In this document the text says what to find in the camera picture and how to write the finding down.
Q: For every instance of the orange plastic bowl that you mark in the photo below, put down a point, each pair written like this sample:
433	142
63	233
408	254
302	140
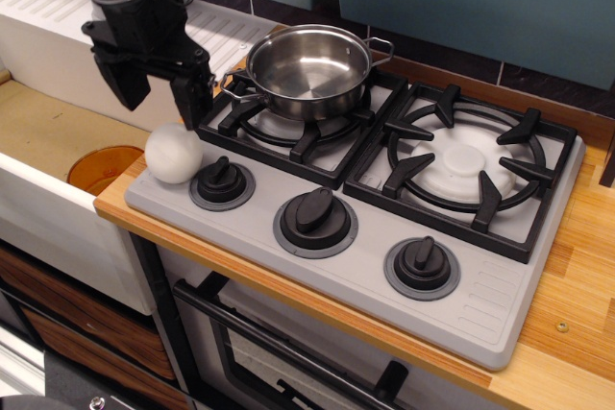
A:
95	171

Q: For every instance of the black right stove knob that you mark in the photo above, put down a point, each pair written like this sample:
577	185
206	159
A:
422	269

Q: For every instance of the black left stove knob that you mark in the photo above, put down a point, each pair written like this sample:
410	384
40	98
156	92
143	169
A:
222	186

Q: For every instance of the wooden drawer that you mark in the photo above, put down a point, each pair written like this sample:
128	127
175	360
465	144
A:
131	382
96	314

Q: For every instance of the black stove knob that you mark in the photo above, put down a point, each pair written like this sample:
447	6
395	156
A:
422	269
222	186
315	225

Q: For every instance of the black middle stove knob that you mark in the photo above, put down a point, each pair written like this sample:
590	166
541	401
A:
315	225

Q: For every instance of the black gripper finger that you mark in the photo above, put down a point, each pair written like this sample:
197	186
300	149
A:
127	81
193	97

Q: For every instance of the white toy sink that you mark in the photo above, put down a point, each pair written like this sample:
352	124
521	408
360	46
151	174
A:
55	109

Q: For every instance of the black right burner grate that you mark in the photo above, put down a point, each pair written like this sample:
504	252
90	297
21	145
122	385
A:
492	177

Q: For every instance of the black burner grate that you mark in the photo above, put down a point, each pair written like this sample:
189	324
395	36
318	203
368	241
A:
492	177
323	152

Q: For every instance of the lower wooden drawer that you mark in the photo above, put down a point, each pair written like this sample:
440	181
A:
131	382

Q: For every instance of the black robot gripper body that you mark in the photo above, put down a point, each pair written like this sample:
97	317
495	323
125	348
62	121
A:
150	33

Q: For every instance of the black left burner grate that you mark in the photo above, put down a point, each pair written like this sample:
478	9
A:
323	152

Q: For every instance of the white mushroom ball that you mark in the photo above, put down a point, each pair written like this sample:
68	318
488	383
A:
173	154

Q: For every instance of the oven door with handle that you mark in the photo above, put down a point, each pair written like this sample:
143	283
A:
280	375

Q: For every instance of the grey toy stove top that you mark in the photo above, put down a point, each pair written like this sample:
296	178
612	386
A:
481	320

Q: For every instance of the upper wooden drawer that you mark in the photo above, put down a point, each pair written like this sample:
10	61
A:
96	314

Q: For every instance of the stainless steel pot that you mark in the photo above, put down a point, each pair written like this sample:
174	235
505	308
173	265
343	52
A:
311	72

